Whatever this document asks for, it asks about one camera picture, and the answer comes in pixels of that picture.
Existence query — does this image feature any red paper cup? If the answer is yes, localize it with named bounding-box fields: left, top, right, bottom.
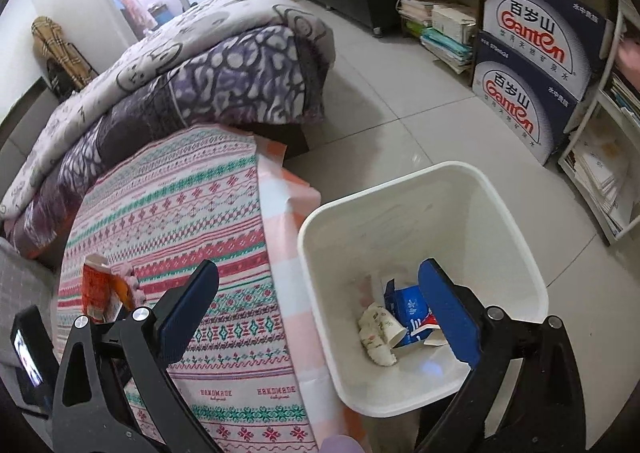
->
left=81, top=254, right=122, bottom=323

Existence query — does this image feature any white floral paper cup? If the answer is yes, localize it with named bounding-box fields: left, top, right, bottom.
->
left=358, top=303, right=407, bottom=367

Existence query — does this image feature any blue milk carton trash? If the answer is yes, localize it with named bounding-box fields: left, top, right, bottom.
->
left=384, top=279, right=448, bottom=349

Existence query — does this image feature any white plastic trash bin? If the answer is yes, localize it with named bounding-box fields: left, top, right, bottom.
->
left=297, top=160, right=550, bottom=417

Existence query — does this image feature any black phone with screen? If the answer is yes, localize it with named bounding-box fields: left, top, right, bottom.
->
left=10, top=305, right=58, bottom=413

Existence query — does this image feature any orange plush toy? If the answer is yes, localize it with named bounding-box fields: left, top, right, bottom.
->
left=112, top=275, right=136, bottom=312

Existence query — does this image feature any pink fluffy yarn item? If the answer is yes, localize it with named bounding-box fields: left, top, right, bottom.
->
left=118, top=262, right=139, bottom=291

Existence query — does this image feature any patterned striped bed cover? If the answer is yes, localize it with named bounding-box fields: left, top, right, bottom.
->
left=53, top=125, right=317, bottom=452

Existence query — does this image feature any pink checked bed sheet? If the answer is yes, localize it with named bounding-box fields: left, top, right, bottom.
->
left=255, top=136, right=371, bottom=452

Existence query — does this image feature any lower Ganten water carton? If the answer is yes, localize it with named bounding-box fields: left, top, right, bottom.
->
left=473, top=31, right=580, bottom=164

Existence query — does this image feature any ganten water carton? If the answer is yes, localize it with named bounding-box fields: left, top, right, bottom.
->
left=483, top=0, right=614, bottom=100
left=473, top=31, right=580, bottom=164

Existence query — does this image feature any purple patterned quilt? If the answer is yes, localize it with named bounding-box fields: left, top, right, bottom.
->
left=1, top=25, right=335, bottom=259

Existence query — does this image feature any plaid tan bag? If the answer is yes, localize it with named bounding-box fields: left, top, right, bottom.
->
left=32, top=16, right=98, bottom=98

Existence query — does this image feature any upper Ganten water carton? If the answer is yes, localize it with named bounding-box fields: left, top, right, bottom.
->
left=483, top=0, right=614, bottom=100

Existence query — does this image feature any stack of books on floor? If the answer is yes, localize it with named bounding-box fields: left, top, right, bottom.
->
left=396, top=0, right=477, bottom=75

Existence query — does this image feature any white wire rack shelf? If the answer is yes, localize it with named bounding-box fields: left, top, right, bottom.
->
left=559, top=0, right=640, bottom=244

